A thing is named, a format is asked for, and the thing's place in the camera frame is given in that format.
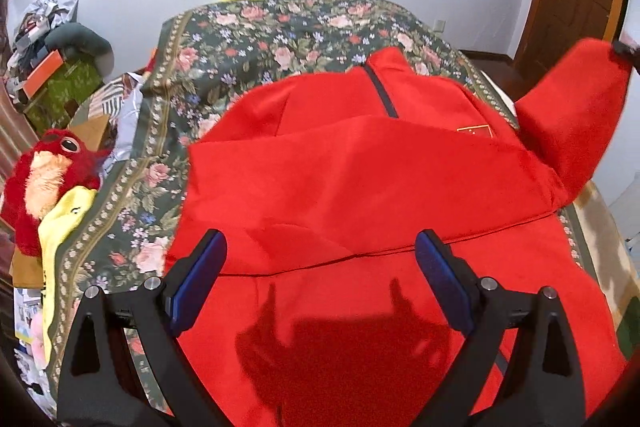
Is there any yellow cloth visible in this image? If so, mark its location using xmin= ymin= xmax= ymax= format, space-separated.
xmin=37 ymin=187 xmax=98 ymax=363

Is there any dark floral blanket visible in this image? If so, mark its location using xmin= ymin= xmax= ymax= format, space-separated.
xmin=47 ymin=0 xmax=601 ymax=413

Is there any red plush toy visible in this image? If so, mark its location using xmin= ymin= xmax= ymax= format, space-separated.
xmin=2 ymin=128 xmax=108 ymax=258

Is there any red zip jacket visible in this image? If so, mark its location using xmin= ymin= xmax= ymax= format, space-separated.
xmin=167 ymin=38 xmax=632 ymax=427

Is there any green box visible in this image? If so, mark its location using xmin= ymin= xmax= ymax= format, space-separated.
xmin=22 ymin=57 xmax=103 ymax=130

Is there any pile of crumpled papers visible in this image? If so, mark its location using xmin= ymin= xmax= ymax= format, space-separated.
xmin=7 ymin=0 xmax=81 ymax=72

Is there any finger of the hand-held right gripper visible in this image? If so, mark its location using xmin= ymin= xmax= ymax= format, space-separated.
xmin=612 ymin=39 xmax=640 ymax=68

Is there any grey white crumpled cloth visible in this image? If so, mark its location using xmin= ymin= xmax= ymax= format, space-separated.
xmin=105 ymin=74 xmax=151 ymax=158

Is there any orange box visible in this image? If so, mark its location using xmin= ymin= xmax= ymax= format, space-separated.
xmin=22 ymin=49 xmax=66 ymax=100

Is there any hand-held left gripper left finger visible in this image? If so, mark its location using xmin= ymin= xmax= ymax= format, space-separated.
xmin=57 ymin=229 xmax=228 ymax=427

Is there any beige green patterned bed sheet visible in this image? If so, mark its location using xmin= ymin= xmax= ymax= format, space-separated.
xmin=575 ymin=182 xmax=640 ymax=338

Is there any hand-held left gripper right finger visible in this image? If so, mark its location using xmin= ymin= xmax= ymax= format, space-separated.
xmin=415 ymin=229 xmax=586 ymax=427

